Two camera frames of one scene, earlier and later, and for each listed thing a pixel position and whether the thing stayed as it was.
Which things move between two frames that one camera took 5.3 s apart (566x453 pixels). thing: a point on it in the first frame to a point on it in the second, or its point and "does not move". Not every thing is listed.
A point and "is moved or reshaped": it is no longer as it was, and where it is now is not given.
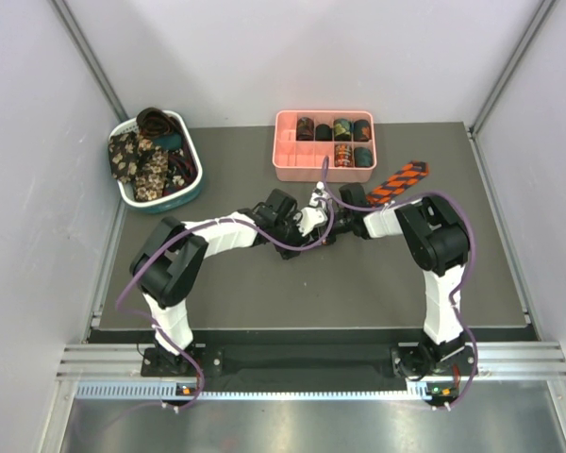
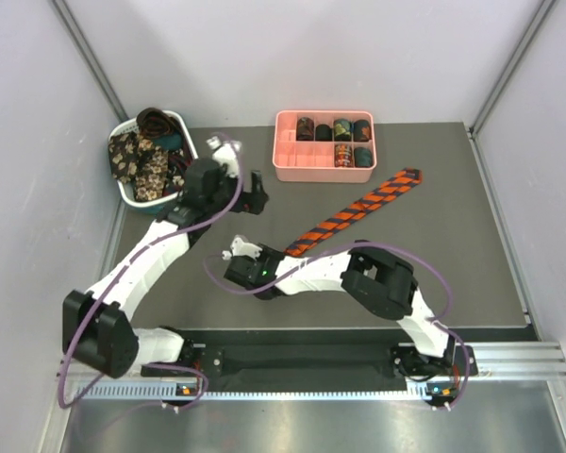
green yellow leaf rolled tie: x=342 y=130 does not move
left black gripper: x=297 y=239 to x=252 y=203
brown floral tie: x=140 y=162 does not move
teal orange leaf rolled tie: x=361 y=130 does not move
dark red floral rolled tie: x=305 y=129 does not move
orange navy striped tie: x=397 y=182 is moved or reshaped
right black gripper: x=330 y=239 to x=267 y=252
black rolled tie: x=323 y=133 does not move
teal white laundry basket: x=172 y=202 does not move
